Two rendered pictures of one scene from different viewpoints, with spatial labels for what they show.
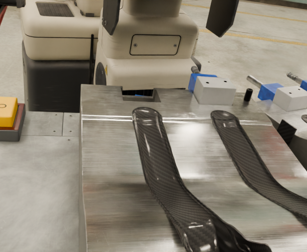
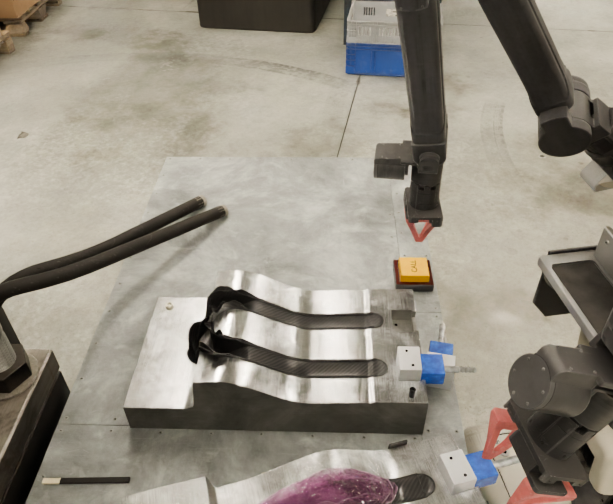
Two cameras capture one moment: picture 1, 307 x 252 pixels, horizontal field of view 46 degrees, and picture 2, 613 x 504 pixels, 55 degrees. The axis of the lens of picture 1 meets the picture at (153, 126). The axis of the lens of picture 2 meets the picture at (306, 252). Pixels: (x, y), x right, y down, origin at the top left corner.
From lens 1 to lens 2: 1.06 m
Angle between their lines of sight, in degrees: 82
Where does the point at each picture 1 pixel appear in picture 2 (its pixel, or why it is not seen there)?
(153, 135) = (353, 324)
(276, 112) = (431, 450)
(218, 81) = (411, 359)
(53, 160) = not seen: hidden behind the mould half
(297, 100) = (443, 467)
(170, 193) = (295, 322)
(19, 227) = not seen: hidden behind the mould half
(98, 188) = (299, 294)
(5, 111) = (407, 272)
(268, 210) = (258, 337)
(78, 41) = not seen: outside the picture
